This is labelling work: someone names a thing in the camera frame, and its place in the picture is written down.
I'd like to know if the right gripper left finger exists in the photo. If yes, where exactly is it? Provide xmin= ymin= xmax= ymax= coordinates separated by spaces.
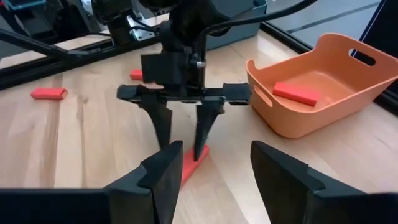
xmin=0 ymin=140 xmax=183 ymax=224

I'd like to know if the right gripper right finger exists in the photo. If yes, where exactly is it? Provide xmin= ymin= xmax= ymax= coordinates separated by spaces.
xmin=250 ymin=140 xmax=398 ymax=224

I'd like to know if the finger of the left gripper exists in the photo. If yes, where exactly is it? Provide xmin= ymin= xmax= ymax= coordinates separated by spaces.
xmin=141 ymin=95 xmax=174 ymax=149
xmin=194 ymin=102 xmax=225 ymax=162

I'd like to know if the red wooden block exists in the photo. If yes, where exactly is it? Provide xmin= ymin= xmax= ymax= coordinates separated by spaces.
xmin=129 ymin=68 xmax=144 ymax=81
xmin=30 ymin=87 xmax=68 ymax=101
xmin=181 ymin=144 xmax=210 ymax=187
xmin=272 ymin=81 xmax=321 ymax=107

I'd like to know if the orange plastic bin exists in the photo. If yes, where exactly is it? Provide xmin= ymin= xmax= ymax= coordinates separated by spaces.
xmin=245 ymin=33 xmax=398 ymax=139

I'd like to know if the teal plastic bin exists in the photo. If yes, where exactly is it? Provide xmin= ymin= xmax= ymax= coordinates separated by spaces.
xmin=205 ymin=0 xmax=268 ymax=50

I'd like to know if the black equipment case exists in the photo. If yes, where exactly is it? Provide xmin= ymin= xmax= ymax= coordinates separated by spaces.
xmin=0 ymin=0 xmax=105 ymax=41

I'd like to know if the black folding partition screen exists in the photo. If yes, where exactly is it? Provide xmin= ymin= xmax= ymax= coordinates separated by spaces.
xmin=360 ymin=0 xmax=398 ymax=58

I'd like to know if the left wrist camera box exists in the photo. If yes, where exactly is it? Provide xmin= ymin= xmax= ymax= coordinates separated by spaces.
xmin=140 ymin=51 xmax=189 ymax=91

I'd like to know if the black left camera cable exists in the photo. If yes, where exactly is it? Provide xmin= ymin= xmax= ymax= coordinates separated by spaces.
xmin=194 ymin=0 xmax=318 ymax=60

